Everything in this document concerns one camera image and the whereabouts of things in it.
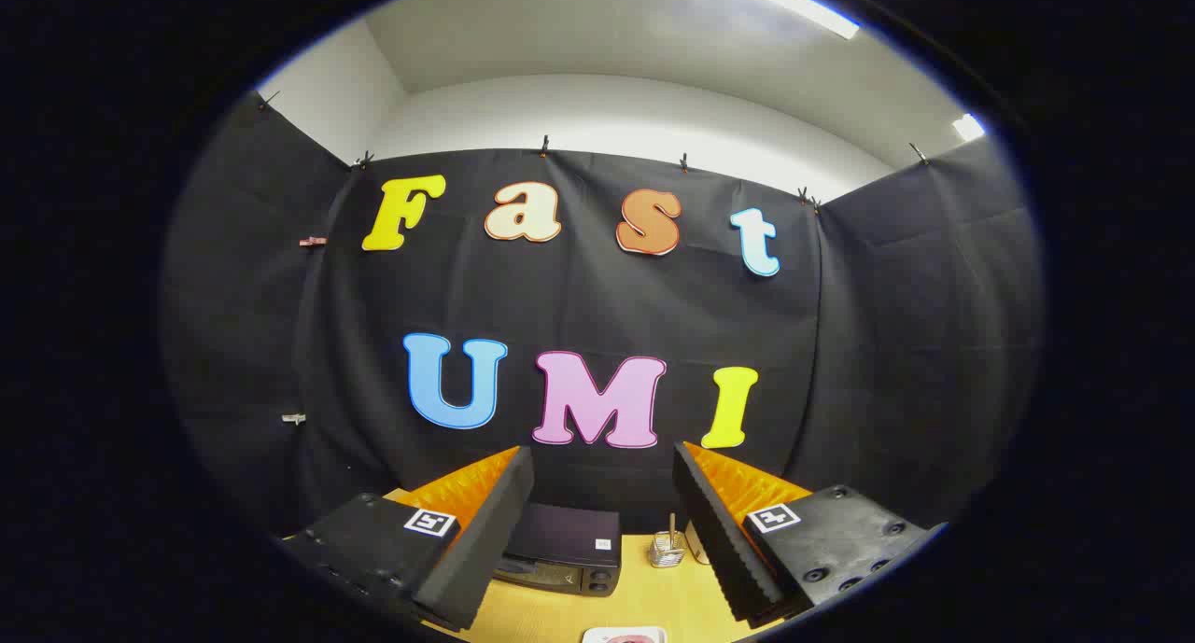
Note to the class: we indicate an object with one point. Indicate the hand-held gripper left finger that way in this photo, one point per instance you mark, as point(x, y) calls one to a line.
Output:
point(485, 550)

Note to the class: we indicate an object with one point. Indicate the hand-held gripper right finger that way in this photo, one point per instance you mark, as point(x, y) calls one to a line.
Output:
point(724, 550)

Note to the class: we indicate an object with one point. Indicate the black toaster oven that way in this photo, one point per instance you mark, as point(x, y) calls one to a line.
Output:
point(565, 536)

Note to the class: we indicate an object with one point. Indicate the pink round bun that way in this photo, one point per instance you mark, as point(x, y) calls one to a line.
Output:
point(630, 638)

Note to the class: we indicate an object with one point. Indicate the white square plate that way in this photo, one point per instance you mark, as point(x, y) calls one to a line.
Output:
point(597, 636)

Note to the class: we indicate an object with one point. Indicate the row of black cloth clips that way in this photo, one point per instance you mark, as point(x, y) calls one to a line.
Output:
point(544, 146)

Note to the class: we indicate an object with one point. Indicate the small ceiling light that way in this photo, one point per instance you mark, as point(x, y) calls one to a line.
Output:
point(968, 127)

